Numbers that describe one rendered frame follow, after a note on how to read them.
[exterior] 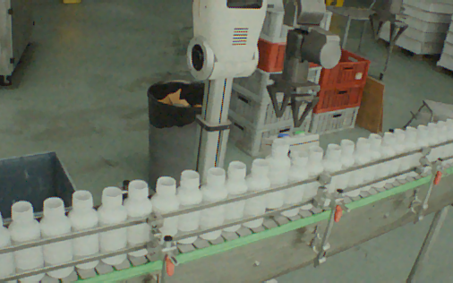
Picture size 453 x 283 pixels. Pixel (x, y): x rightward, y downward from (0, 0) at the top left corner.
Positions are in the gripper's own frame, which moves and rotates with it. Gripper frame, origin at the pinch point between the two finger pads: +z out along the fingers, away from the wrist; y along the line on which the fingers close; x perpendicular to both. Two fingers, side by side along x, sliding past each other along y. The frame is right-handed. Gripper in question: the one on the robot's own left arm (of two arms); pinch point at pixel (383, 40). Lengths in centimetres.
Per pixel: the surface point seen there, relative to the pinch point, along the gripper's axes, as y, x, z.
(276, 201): -17, 48, 33
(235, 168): -13, 58, 25
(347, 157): -16.1, 24.5, 26.6
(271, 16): 162, -87, 33
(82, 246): -17, 95, 33
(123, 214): -17, 86, 27
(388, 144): -16.3, 7.7, 25.7
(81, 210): -16, 94, 25
